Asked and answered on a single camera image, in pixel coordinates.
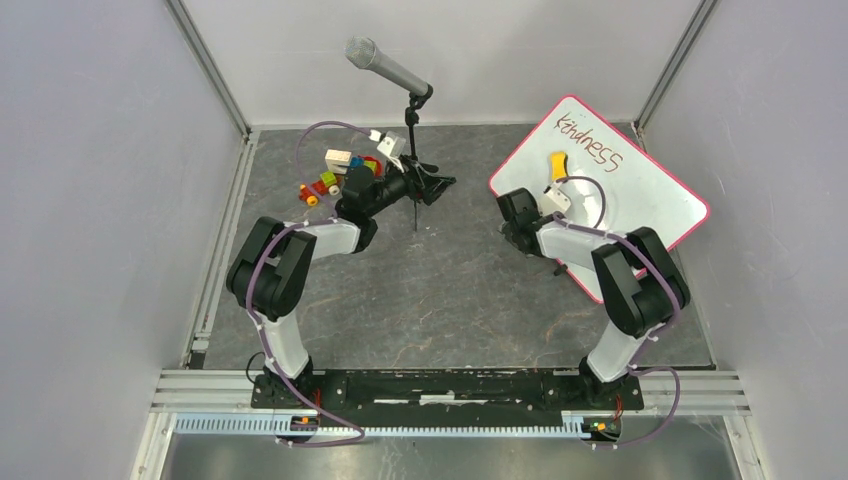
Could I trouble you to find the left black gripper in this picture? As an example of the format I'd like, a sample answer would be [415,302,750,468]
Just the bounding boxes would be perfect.
[365,155,455,217]

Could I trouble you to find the yellow bone-shaped eraser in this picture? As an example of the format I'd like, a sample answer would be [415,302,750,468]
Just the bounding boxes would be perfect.
[548,151,568,182]

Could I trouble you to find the pink framed whiteboard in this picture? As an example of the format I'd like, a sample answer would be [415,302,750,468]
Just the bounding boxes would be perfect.
[488,94,711,305]

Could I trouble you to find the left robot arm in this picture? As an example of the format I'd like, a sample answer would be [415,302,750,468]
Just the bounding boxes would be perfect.
[226,158,456,408]

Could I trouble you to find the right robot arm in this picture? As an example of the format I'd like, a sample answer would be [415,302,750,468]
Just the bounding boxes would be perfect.
[496,188,691,408]

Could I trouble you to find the black microphone tripod stand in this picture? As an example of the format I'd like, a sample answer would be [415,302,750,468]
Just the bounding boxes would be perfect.
[385,86,433,231]

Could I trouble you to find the red toy boat with blocks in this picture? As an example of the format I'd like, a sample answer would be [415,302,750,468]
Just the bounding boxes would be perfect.
[324,149,384,177]

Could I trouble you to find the colourful toy block car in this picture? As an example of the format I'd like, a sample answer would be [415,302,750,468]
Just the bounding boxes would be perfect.
[298,171,341,206]

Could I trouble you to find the grey microphone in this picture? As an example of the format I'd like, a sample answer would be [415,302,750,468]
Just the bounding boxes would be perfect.
[344,36,432,98]

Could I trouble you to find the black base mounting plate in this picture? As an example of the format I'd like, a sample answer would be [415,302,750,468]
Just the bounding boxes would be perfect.
[251,368,645,429]

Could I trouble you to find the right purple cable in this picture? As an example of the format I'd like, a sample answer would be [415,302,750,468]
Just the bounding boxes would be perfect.
[551,174,684,452]

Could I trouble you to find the purple cable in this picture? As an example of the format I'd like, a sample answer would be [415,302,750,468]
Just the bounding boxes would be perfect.
[551,174,684,452]
[243,120,379,450]

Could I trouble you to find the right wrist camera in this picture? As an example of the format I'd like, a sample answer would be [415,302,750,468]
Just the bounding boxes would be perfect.
[538,186,572,216]

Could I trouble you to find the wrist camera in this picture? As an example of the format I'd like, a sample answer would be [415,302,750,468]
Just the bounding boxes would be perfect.
[368,129,410,174]
[538,186,572,216]

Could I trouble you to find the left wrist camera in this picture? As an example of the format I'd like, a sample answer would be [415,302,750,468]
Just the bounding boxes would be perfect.
[368,129,410,174]

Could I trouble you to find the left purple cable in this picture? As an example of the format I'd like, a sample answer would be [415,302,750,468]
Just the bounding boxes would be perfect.
[243,120,379,450]

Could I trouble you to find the aluminium rail frame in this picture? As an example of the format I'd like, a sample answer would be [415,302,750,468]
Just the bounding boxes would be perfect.
[151,370,751,439]

